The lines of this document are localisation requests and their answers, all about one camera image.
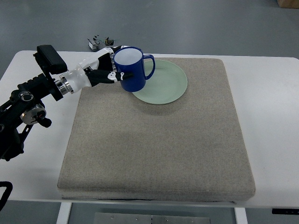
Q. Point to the beige fabric cushion mat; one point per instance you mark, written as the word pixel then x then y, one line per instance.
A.
pixel 191 150

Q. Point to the blue mug white inside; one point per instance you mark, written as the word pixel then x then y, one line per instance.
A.
pixel 131 60

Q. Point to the small electronic parts on floor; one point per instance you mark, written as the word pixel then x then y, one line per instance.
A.
pixel 96 42

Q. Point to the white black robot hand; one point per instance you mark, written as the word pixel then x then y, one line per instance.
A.
pixel 96 69

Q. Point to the cardboard box corner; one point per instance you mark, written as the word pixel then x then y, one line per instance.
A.
pixel 294 4

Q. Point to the light green plate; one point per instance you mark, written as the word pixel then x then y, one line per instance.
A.
pixel 167 84

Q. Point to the black table control panel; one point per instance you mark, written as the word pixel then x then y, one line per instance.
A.
pixel 285 211

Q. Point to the white table leg frame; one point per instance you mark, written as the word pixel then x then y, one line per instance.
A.
pixel 64 213

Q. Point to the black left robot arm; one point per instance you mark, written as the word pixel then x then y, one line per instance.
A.
pixel 25 107

